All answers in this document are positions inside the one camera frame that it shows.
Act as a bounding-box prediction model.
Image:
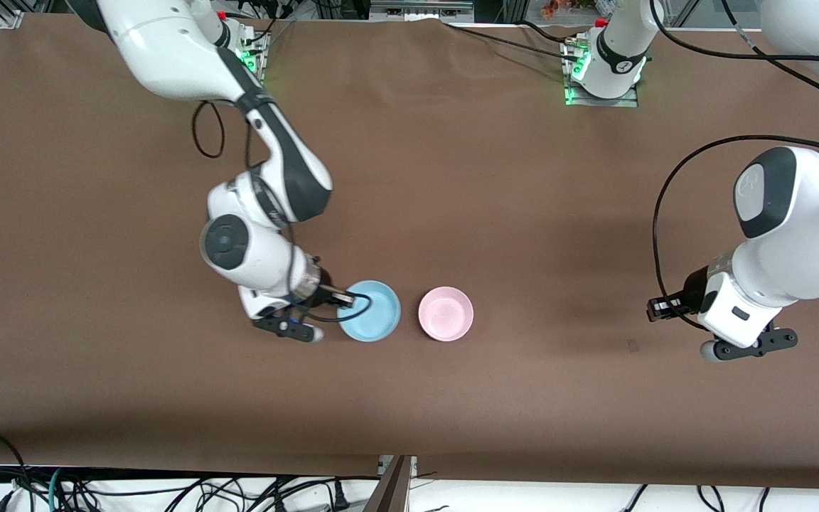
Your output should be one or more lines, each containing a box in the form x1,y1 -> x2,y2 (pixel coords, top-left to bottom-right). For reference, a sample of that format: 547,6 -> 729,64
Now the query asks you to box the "metal table frame bracket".
363,455 -> 417,512

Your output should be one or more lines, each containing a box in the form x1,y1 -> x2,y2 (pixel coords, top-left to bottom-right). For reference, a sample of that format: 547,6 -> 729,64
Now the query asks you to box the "grey device with ports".
370,0 -> 474,22

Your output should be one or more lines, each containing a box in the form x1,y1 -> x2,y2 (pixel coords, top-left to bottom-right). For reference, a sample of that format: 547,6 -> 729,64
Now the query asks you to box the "orange colourful object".
541,0 -> 599,18

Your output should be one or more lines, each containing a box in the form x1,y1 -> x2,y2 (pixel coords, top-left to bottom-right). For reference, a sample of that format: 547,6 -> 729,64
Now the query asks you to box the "pink bowl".
418,286 -> 475,343

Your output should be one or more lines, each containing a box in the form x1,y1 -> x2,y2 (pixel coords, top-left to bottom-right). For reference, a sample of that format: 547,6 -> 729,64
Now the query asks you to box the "brown table mat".
0,14 -> 819,491

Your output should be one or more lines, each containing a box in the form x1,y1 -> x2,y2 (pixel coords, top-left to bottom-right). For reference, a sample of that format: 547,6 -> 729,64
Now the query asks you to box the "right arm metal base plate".
239,28 -> 269,82

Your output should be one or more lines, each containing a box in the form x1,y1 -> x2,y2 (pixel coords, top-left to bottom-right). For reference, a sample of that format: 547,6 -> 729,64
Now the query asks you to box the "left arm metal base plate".
562,39 -> 641,109

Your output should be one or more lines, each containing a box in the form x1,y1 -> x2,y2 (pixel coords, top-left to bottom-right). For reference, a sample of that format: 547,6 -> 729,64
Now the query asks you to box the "black cable across mat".
444,21 -> 584,65

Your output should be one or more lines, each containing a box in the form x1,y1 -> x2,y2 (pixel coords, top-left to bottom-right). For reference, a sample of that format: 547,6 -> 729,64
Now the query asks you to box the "light blue bowl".
337,279 -> 402,343

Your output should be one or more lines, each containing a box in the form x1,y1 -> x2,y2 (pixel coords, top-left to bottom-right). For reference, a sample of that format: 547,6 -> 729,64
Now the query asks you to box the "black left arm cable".
650,0 -> 819,331

